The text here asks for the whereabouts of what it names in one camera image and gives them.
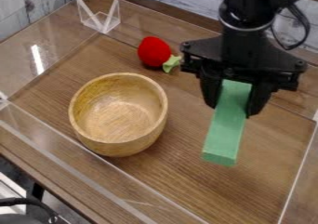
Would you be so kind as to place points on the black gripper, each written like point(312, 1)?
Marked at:
point(245, 59)

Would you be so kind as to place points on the green rectangular block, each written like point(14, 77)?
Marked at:
point(220, 146)

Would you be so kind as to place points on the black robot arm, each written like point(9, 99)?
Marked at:
point(249, 17)

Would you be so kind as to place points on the wooden brown bowl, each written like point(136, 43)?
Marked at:
point(117, 113)

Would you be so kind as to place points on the red plush strawberry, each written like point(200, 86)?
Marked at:
point(153, 53)

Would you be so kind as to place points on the clear acrylic tray wall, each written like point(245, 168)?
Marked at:
point(164, 185)

